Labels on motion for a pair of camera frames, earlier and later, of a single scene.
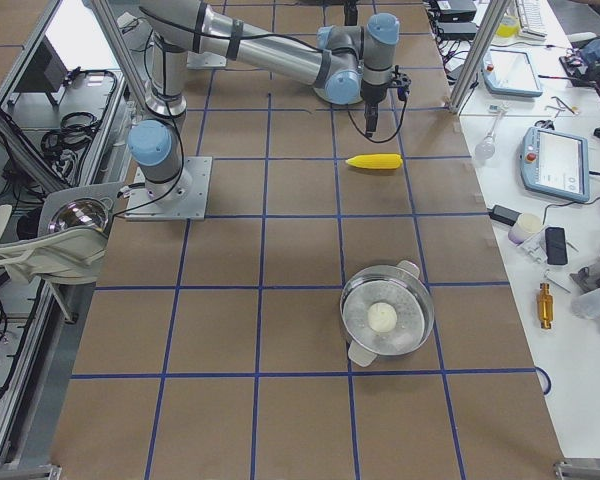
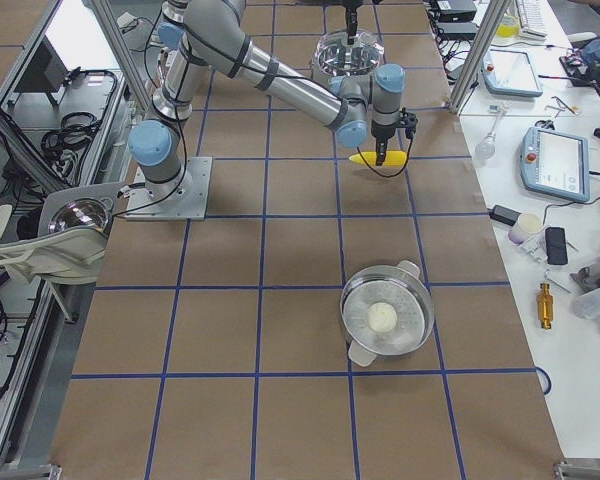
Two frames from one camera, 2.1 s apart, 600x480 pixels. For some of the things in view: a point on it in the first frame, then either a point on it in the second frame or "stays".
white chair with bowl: [72, 237] stays
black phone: [556, 246] stays
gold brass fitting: [545, 306] stays
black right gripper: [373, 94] → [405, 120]
